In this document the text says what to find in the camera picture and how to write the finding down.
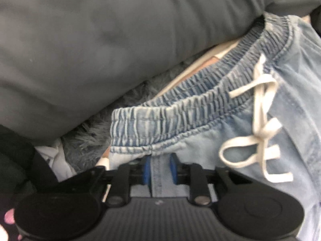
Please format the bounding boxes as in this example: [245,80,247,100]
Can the light blue denim jeans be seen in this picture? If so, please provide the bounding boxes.
[109,13,320,240]

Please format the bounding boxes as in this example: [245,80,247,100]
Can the white garment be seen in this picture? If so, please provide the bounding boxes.
[35,138,76,182]

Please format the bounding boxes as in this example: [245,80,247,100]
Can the black garment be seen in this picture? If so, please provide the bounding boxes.
[1,126,58,221]

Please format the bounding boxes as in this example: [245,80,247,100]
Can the grey fluffy blanket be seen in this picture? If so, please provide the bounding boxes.
[61,51,205,173]

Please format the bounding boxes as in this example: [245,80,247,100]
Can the large grey duvet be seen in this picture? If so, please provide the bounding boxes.
[1,0,320,144]

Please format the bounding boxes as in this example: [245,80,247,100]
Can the white jeans drawstring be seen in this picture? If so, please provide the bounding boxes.
[218,54,294,183]

